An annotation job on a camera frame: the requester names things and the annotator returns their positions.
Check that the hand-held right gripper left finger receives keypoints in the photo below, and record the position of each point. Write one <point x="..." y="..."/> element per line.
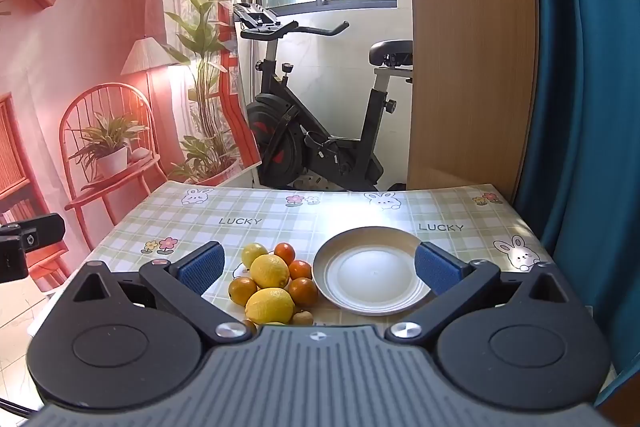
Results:
<point x="202" y="269"/>

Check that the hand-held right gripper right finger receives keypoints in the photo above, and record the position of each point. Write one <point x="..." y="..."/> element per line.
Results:
<point x="437" y="269"/>

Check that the speckled dark orange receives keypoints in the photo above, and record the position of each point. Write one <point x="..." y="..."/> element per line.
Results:
<point x="303" y="291"/>
<point x="241" y="290"/>

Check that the yellow-green round fruit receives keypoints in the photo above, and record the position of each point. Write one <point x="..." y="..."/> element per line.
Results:
<point x="252" y="252"/>

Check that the yellow lemon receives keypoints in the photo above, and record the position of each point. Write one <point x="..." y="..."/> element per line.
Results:
<point x="269" y="305"/>
<point x="270" y="271"/>

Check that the beige round plate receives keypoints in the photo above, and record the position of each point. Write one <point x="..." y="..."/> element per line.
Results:
<point x="370" y="277"/>

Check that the small bright orange tangerine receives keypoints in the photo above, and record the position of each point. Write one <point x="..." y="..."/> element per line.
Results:
<point x="301" y="269"/>
<point x="285" y="252"/>

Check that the brown longan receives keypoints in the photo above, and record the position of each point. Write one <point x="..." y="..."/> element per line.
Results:
<point x="303" y="318"/>

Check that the green checked rabbit tablecloth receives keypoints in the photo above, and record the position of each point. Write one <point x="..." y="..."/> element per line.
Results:
<point x="350" y="212"/>

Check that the black exercise bike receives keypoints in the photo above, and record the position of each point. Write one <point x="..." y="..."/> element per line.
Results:
<point x="280" y="117"/>

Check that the wooden door panel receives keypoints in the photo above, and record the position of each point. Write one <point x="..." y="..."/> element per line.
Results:
<point x="470" y="57"/>

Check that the teal curtain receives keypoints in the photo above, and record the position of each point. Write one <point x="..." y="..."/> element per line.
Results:
<point x="590" y="107"/>

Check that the pink room wall poster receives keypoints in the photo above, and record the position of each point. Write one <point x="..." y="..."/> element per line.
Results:
<point x="75" y="32"/>

